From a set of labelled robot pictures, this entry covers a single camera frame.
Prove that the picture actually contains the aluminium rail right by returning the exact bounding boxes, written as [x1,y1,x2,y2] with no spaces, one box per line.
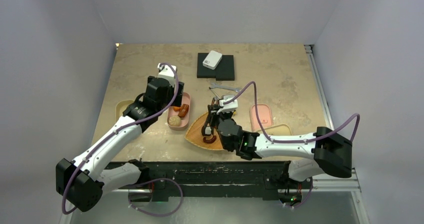
[304,44,347,170]

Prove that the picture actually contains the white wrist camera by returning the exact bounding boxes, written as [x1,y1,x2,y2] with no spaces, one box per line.
[157,63,178,87]
[217,94,239,114]

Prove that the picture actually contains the silver wrench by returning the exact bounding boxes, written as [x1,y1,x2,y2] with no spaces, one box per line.
[209,83,241,93]

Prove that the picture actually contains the beige lunch box lid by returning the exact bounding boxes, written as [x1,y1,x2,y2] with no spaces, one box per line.
[264,124,293,136]

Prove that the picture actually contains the orange fried chicken piece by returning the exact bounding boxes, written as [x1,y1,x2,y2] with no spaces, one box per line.
[172,106,182,112]

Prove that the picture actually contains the black metal tongs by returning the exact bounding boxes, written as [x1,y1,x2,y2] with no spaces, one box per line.
[202,98,219,136]

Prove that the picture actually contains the white black sushi piece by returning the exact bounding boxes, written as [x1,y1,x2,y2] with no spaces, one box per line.
[201,126,214,137]

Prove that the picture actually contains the pink lunch box lid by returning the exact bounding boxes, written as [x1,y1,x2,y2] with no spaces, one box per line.
[250,103,273,132]

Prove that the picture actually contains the white small box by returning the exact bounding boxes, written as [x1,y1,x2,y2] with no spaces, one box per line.
[202,50,223,70]

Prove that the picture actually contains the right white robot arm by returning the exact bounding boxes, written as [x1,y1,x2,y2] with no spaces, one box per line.
[201,104,353,188]

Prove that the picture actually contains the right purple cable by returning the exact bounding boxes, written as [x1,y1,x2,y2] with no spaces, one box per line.
[223,80,361,210]

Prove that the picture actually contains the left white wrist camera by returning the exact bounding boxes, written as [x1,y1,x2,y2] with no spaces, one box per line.
[157,63,178,87]

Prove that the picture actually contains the black foam block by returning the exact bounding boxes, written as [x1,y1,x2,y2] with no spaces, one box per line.
[196,52,236,81]

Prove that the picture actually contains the beige lunch box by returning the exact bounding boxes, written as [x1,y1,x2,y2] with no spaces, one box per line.
[115,100,134,121]

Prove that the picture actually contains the pink lunch box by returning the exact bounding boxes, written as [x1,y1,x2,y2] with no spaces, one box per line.
[166,92,191,131]

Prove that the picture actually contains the purple cable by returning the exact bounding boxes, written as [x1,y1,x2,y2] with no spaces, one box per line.
[61,62,184,217]
[223,80,361,210]

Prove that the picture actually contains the beige steamed bun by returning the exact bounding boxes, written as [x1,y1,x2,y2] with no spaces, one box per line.
[167,115,182,127]

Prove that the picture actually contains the black table front frame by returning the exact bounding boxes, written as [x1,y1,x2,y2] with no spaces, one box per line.
[110,160,314,203]

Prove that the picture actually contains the woven bamboo basket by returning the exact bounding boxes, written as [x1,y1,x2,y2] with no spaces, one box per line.
[185,112,224,151]

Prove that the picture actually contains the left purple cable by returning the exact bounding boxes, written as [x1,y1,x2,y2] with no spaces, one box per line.
[61,62,184,217]

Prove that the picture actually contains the dark red sausage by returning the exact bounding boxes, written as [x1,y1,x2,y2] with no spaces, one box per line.
[178,104,190,118]

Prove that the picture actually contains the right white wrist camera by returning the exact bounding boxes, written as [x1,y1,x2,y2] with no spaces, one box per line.
[217,94,239,114]

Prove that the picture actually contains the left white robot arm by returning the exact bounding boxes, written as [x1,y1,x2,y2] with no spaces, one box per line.
[55,76,185,215]

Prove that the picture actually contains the dark red round food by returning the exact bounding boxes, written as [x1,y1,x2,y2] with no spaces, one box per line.
[202,135,217,144]

